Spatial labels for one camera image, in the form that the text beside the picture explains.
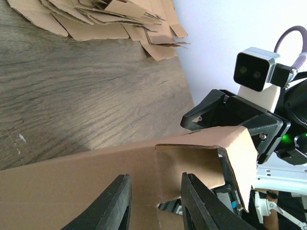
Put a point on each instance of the stack of flat cardboard sheets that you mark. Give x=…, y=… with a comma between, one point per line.
x=154, y=23

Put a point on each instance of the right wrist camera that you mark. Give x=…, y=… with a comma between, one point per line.
x=261, y=77

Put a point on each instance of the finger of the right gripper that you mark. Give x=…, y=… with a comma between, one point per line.
x=208, y=113

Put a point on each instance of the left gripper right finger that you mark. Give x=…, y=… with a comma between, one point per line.
x=202, y=210

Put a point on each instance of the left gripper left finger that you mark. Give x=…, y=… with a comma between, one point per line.
x=110, y=211

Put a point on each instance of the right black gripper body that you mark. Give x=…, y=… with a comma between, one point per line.
x=265, y=128

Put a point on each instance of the brown cardboard box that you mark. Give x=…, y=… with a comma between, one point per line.
x=48, y=195

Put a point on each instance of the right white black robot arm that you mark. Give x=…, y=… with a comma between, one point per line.
x=292, y=105

